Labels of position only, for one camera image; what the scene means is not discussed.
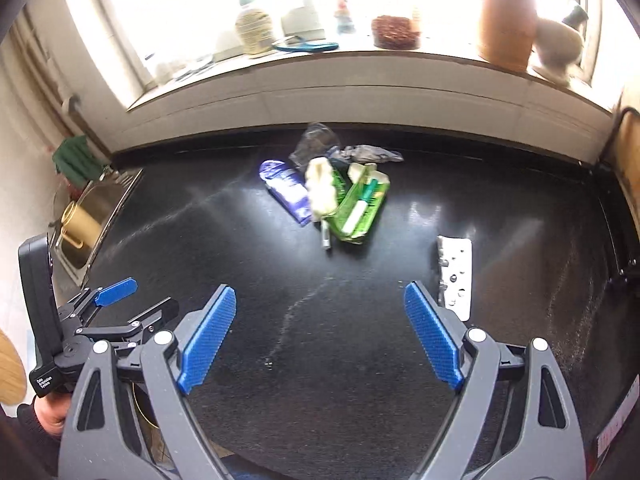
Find wooden chair black frame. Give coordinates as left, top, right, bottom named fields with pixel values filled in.
left=597, top=93, right=639, bottom=287

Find green cloth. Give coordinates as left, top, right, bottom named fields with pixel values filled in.
left=52, top=136, right=105, bottom=190

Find wicker wrapped bottle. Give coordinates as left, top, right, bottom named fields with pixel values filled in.
left=235, top=0, right=276, bottom=56

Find clear plastic cup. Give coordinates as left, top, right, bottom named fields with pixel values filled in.
left=288, top=122, right=341, bottom=172

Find purple toothpaste tube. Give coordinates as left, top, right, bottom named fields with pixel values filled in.
left=258, top=159, right=311, bottom=226

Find brown clay vase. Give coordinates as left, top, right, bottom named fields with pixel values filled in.
left=478, top=0, right=538, bottom=73

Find teal handled scissors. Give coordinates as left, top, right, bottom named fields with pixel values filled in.
left=272, top=36, right=340, bottom=53

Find brass pot in sink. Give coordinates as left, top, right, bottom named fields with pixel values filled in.
left=61, top=202, right=102, bottom=249

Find person left hand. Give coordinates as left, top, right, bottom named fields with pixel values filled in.
left=32, top=391, right=72, bottom=438

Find pill blister pack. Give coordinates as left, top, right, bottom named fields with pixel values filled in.
left=437, top=235, right=473, bottom=322

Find grey plastic bag scrap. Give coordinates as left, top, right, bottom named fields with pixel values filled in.
left=326, top=144, right=404, bottom=165

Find green carton pack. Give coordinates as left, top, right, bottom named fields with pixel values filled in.
left=328, top=162, right=390, bottom=245

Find steel kitchen sink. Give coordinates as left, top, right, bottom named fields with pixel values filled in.
left=53, top=168, right=143, bottom=287

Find white ceramic vase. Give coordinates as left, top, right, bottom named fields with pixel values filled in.
left=533, top=4, right=589, bottom=87

